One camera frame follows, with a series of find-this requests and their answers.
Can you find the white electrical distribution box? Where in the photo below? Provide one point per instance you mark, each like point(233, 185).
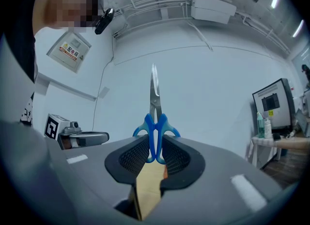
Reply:
point(69, 51)

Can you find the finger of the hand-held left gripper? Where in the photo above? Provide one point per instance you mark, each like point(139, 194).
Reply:
point(94, 137)

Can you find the white ceiling conduit pipes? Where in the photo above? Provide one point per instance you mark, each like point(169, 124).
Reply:
point(157, 1)

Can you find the white air conditioner unit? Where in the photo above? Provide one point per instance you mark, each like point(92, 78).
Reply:
point(212, 4)

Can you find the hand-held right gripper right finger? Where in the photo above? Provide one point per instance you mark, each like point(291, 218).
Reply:
point(218, 170)

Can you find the grey wall tape patch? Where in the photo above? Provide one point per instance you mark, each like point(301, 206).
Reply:
point(104, 92)

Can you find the green bottle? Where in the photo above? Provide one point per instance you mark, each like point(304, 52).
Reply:
point(260, 127)

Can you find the small white bottle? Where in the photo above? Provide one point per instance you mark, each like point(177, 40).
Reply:
point(268, 129)

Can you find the white curved desk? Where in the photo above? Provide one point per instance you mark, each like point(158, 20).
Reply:
point(290, 144)

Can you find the person's left hand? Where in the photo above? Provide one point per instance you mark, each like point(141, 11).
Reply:
point(70, 143)

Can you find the black head camera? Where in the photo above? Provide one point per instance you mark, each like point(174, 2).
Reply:
point(104, 20)

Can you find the person's torso in black top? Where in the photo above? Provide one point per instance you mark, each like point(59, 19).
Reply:
point(21, 49)

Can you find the person's head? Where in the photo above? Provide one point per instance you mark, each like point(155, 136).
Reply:
point(67, 4)

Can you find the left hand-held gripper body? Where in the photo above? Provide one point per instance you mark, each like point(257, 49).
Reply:
point(52, 128)

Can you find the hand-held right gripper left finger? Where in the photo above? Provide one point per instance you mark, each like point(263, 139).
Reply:
point(92, 166)

